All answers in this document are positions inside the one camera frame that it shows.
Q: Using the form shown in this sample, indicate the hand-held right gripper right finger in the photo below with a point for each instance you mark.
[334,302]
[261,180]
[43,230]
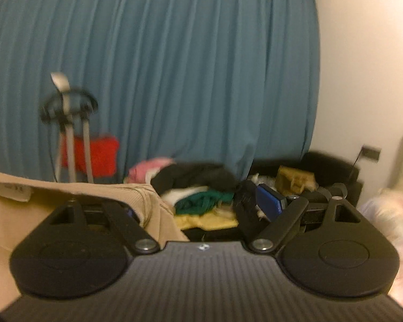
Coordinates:
[268,204]

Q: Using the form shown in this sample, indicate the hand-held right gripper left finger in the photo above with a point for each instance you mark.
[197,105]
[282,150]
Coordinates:
[121,219]

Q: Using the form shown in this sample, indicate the beige pants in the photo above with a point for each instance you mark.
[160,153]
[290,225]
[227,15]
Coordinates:
[6,221]

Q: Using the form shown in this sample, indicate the brown bag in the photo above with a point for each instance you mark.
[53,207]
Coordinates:
[292,177]

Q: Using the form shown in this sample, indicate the pink cloth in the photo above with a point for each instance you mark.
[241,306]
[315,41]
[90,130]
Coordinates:
[144,171]

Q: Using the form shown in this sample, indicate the white cloth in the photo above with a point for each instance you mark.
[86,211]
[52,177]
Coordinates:
[174,195]

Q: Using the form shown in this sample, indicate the yellow cloth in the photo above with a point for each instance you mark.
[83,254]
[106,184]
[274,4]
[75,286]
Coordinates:
[208,223]

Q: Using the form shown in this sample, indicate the black sofa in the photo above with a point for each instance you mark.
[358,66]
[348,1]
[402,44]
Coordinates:
[325,164]

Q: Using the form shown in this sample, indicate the green garment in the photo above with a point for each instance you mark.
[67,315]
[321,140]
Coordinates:
[194,204]

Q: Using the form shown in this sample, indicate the black garment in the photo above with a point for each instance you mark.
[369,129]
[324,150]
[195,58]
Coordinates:
[194,176]

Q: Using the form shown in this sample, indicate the pastel blanket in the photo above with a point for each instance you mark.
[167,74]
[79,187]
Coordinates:
[399,228]

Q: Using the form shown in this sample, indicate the blue pleated curtain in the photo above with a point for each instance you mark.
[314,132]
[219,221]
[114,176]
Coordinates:
[188,73]

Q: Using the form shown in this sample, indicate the dark wall socket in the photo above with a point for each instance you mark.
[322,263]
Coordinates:
[371,153]

